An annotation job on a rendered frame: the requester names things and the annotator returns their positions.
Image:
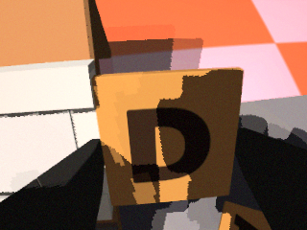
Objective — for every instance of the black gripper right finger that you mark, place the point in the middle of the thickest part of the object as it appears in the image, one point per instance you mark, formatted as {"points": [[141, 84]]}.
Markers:
{"points": [[276, 173]]}

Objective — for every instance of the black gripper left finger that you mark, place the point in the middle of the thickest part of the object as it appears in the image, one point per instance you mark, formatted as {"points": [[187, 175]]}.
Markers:
{"points": [[65, 197]]}

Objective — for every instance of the brown wooden board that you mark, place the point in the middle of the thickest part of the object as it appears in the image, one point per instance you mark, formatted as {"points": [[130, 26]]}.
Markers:
{"points": [[49, 51]]}

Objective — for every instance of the orange tile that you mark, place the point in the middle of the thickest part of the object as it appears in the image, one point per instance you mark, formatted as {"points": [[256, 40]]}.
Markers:
{"points": [[168, 136], [237, 217]]}

